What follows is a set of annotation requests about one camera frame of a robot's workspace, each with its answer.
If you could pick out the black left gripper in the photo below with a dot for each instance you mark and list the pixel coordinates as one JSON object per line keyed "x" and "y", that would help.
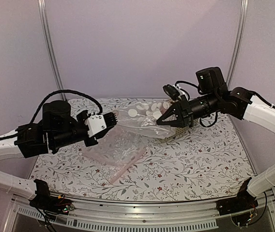
{"x": 94, "y": 142}

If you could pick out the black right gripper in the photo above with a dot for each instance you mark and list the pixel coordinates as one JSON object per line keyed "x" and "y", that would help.
{"x": 184, "y": 112}

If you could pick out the clear pink-zipper zip bag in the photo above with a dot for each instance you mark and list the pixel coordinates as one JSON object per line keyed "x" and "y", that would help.
{"x": 116, "y": 152}

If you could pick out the clear white-dotted zip bag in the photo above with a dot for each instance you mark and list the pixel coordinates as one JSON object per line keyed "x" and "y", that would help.
{"x": 140, "y": 118}

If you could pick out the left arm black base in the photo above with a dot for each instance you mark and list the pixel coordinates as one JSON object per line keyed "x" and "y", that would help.
{"x": 43, "y": 200}

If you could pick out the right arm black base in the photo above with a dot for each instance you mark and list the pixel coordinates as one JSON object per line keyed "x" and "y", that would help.
{"x": 241, "y": 202}

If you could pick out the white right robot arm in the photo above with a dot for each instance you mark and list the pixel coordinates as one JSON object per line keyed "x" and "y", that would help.
{"x": 240, "y": 103}

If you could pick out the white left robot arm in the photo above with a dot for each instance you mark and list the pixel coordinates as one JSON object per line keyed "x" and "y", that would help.
{"x": 26, "y": 141}

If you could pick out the beige perforated plastic basket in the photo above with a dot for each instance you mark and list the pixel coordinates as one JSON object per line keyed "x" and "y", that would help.
{"x": 177, "y": 133}

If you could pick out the floral patterned table mat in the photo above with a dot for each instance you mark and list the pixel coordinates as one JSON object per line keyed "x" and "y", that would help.
{"x": 204, "y": 162}

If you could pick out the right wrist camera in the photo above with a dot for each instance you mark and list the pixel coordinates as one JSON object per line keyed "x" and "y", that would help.
{"x": 176, "y": 93}

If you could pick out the aluminium front rail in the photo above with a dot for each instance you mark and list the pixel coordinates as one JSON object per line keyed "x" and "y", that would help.
{"x": 100, "y": 215}

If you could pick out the right aluminium frame post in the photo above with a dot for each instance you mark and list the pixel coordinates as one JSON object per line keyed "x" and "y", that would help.
{"x": 238, "y": 41}

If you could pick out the aluminium frame post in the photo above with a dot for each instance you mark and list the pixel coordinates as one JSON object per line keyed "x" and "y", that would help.
{"x": 238, "y": 41}
{"x": 49, "y": 44}

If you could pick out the left aluminium frame post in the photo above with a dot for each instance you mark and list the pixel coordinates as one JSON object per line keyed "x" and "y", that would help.
{"x": 49, "y": 44}

